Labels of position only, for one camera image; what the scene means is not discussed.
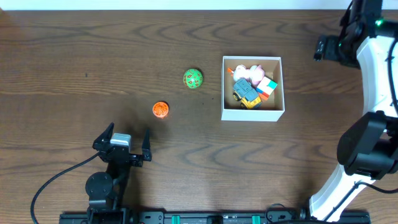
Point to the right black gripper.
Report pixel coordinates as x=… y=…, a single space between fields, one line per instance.
x=332 y=43

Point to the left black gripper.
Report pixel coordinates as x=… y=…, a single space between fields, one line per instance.
x=123 y=154

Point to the orange patterned ball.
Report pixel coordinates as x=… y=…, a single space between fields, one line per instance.
x=160 y=109

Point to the colourful puzzle cube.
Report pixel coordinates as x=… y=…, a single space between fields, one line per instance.
x=265 y=88

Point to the pink white toy figure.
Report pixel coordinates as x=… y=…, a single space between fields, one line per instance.
x=253 y=75

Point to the grey yellow toy truck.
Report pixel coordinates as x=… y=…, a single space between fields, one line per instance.
x=246 y=95

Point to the green number ball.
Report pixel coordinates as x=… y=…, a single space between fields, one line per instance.
x=193 y=78

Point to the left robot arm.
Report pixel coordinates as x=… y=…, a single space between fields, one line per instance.
x=106 y=189

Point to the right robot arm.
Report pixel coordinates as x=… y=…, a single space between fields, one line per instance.
x=367 y=151

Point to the white cardboard box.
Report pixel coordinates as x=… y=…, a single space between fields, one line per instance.
x=270 y=110

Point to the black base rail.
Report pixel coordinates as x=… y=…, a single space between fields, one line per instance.
x=158 y=217

